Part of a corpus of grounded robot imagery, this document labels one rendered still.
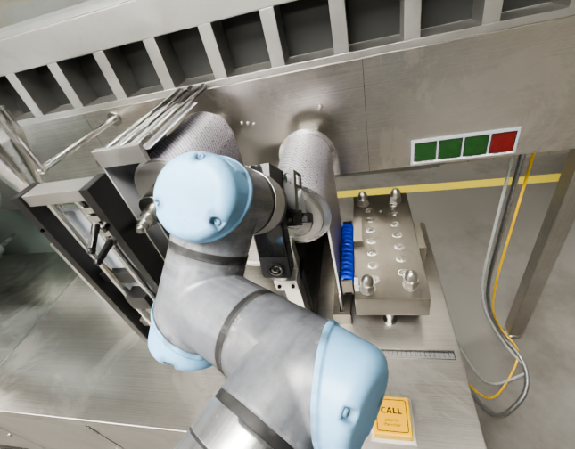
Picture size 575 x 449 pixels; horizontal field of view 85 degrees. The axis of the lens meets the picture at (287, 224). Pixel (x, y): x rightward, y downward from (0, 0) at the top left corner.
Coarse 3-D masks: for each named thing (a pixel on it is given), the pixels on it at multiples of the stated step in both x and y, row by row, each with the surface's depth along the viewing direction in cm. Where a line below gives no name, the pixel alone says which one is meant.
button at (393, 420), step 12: (384, 396) 64; (384, 408) 62; (396, 408) 62; (408, 408) 62; (384, 420) 61; (396, 420) 60; (408, 420) 60; (384, 432) 59; (396, 432) 59; (408, 432) 59
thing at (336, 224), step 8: (336, 192) 86; (336, 200) 84; (336, 208) 83; (336, 216) 81; (336, 224) 80; (336, 232) 79; (336, 240) 77; (336, 248) 76; (336, 256) 75; (336, 264) 74; (336, 272) 74; (336, 280) 76
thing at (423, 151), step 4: (416, 144) 82; (420, 144) 82; (424, 144) 82; (428, 144) 82; (432, 144) 82; (416, 148) 83; (420, 148) 83; (424, 148) 82; (428, 148) 82; (432, 148) 82; (416, 152) 84; (420, 152) 83; (424, 152) 83; (428, 152) 83; (432, 152) 83; (416, 156) 84; (420, 156) 84; (424, 156) 84; (428, 156) 84; (432, 156) 84; (416, 160) 85
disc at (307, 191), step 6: (306, 192) 59; (312, 192) 59; (312, 198) 59; (318, 198) 59; (318, 204) 60; (324, 204) 60; (324, 210) 61; (330, 210) 61; (324, 216) 62; (330, 216) 62; (324, 222) 63; (330, 222) 62; (324, 228) 64; (318, 234) 65; (306, 240) 67; (312, 240) 66
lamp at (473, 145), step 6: (468, 138) 79; (474, 138) 79; (480, 138) 79; (486, 138) 78; (468, 144) 80; (474, 144) 80; (480, 144) 80; (486, 144) 79; (468, 150) 81; (474, 150) 81; (480, 150) 81
